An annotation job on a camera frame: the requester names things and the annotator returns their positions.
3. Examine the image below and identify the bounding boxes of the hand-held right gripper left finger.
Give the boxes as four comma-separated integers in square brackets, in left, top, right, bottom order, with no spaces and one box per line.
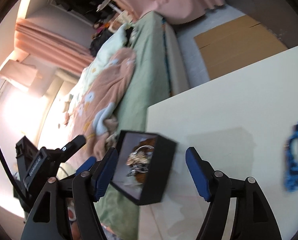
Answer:
[20,147,119,240]

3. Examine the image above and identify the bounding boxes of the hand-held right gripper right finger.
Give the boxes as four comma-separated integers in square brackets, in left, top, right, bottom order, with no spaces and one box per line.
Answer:
[185,147,283,240]

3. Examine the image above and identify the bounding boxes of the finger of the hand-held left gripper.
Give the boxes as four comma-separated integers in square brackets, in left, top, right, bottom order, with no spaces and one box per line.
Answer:
[75,156,96,178]
[56,135,86,166]

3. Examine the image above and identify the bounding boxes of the brown hair scrunchie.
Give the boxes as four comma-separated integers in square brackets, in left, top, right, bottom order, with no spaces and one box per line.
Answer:
[135,172,151,185]

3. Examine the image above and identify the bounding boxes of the black jewelry box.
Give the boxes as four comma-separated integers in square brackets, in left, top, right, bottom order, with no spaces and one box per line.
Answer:
[110,130,177,206]

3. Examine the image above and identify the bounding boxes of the silver bangle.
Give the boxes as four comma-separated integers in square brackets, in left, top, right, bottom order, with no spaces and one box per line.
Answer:
[130,144,155,165]

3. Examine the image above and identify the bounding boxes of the peach floral blanket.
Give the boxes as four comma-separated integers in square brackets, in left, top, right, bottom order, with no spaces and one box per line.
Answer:
[70,47,137,157]

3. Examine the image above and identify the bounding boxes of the light green floral duvet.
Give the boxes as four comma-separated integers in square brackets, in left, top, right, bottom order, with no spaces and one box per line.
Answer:
[61,22,137,125]

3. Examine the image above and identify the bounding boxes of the green bed sheet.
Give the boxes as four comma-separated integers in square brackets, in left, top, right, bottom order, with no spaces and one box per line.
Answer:
[99,11,173,240]

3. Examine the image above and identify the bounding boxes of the pile of clothes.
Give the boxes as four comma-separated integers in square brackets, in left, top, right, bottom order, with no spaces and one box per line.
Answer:
[89,21,121,57]

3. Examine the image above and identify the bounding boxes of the white bed base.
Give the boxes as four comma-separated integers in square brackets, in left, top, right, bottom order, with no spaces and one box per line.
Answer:
[163,17,191,96]

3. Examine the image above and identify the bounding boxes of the brown cardboard sheet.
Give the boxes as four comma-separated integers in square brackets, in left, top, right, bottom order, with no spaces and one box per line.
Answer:
[194,14,289,81]

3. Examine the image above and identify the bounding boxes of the dark hanging clothes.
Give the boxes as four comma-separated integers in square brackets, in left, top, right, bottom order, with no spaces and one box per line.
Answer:
[50,0,109,27]

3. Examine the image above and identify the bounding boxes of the black cable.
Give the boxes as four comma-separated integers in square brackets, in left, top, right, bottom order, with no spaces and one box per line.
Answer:
[0,124,32,213]

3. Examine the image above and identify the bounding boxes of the blue braided bracelet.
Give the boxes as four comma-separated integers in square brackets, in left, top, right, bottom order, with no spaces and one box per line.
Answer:
[283,121,298,193]

